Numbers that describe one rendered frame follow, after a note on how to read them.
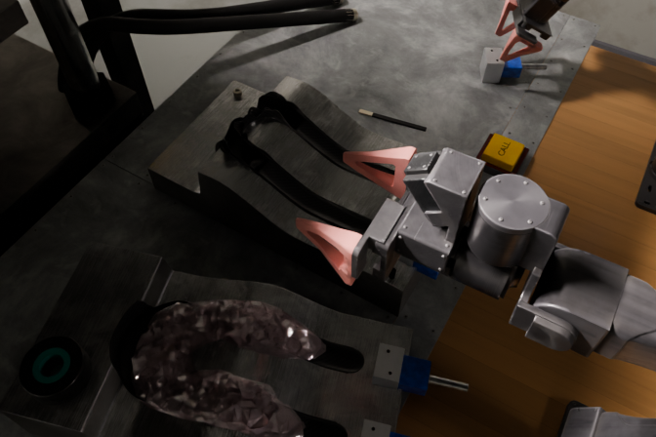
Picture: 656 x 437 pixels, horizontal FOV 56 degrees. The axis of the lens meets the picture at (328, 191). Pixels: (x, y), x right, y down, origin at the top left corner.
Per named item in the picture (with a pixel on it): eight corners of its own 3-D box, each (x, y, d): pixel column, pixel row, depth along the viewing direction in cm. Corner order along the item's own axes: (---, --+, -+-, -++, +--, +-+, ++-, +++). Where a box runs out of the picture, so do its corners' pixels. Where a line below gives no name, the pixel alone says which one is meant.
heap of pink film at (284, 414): (331, 331, 90) (331, 307, 84) (299, 456, 80) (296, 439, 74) (165, 294, 94) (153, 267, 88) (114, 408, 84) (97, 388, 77)
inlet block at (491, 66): (540, 68, 132) (548, 49, 128) (544, 85, 129) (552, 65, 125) (479, 66, 133) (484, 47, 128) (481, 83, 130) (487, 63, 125)
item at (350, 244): (281, 218, 57) (372, 261, 54) (320, 166, 61) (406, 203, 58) (286, 257, 63) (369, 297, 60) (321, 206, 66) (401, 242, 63)
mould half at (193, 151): (463, 203, 111) (477, 154, 100) (397, 317, 98) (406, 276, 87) (237, 100, 127) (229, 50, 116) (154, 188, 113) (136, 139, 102)
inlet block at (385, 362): (466, 377, 89) (472, 363, 85) (462, 412, 86) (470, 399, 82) (377, 356, 91) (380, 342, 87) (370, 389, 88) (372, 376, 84)
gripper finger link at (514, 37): (490, 60, 121) (524, 27, 114) (486, 37, 125) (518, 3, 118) (516, 74, 123) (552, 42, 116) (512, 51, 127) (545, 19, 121)
